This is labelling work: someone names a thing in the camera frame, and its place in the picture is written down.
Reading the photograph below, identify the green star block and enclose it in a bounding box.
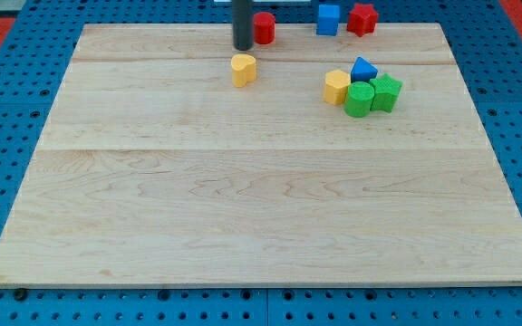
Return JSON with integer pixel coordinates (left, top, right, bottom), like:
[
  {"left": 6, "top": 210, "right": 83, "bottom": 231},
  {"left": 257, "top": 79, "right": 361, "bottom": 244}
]
[{"left": 369, "top": 73, "right": 402, "bottom": 113}]

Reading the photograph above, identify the blue triangle block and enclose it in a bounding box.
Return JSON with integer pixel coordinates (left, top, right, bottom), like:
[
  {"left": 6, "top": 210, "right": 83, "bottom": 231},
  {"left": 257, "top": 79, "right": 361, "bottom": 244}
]
[{"left": 350, "top": 56, "right": 378, "bottom": 83}]

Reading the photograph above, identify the yellow hexagon block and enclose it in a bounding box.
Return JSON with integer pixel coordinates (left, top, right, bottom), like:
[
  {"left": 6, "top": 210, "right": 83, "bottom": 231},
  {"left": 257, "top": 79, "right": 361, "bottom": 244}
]
[{"left": 323, "top": 70, "right": 351, "bottom": 105}]

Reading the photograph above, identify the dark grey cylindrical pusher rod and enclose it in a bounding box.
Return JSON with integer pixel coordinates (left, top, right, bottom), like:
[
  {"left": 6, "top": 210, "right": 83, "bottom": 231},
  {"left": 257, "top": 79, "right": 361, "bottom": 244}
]
[{"left": 232, "top": 0, "right": 253, "bottom": 51}]

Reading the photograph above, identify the red cylinder block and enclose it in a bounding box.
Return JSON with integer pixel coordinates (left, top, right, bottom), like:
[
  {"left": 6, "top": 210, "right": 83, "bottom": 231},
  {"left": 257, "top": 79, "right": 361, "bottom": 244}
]
[{"left": 253, "top": 12, "right": 276, "bottom": 44}]

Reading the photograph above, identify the yellow heart block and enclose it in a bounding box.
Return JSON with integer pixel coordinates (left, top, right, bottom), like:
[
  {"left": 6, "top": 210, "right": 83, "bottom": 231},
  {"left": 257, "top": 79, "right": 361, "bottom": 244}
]
[{"left": 230, "top": 54, "right": 256, "bottom": 88}]

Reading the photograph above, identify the light wooden board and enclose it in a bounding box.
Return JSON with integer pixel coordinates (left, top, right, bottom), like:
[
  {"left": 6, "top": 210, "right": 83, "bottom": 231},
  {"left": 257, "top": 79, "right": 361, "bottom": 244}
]
[{"left": 0, "top": 23, "right": 522, "bottom": 289}]

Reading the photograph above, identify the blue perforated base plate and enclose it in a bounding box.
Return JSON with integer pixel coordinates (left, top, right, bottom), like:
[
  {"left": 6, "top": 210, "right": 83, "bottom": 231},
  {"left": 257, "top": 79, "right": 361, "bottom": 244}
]
[{"left": 0, "top": 0, "right": 522, "bottom": 325}]

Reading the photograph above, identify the green cylinder block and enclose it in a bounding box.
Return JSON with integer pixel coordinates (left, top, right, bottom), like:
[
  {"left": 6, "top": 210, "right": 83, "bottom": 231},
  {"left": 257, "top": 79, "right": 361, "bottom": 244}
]
[{"left": 344, "top": 81, "right": 374, "bottom": 118}]

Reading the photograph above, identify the blue cube block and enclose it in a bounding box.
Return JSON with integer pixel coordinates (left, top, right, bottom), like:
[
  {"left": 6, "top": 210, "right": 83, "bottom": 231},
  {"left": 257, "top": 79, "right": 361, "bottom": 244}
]
[{"left": 316, "top": 5, "right": 341, "bottom": 36}]

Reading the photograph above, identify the red star block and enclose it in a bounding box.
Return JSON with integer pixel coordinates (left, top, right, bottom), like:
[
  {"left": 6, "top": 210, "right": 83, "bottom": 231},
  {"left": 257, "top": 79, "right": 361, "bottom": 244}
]
[{"left": 346, "top": 3, "right": 379, "bottom": 37}]

